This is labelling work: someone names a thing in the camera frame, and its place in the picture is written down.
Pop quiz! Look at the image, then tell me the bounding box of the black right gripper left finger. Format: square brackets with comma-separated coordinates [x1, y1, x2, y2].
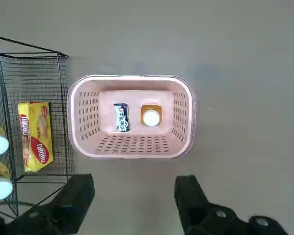
[0, 173, 95, 235]

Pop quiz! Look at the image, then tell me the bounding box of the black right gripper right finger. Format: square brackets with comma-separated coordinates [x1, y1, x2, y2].
[174, 175, 289, 235]

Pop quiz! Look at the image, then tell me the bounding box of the blue white biscuit packet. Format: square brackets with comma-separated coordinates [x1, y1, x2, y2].
[113, 102, 132, 133]

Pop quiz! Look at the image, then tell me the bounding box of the pink plastic basket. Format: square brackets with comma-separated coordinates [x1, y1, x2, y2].
[68, 74, 197, 160]

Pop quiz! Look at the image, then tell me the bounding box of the yellow red biscuit box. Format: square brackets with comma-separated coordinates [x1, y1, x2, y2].
[17, 101, 54, 173]

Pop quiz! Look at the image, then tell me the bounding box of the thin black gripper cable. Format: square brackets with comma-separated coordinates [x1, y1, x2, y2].
[13, 200, 40, 208]

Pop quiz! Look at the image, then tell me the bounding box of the black wire shelf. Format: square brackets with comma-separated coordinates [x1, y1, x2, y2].
[0, 34, 75, 218]

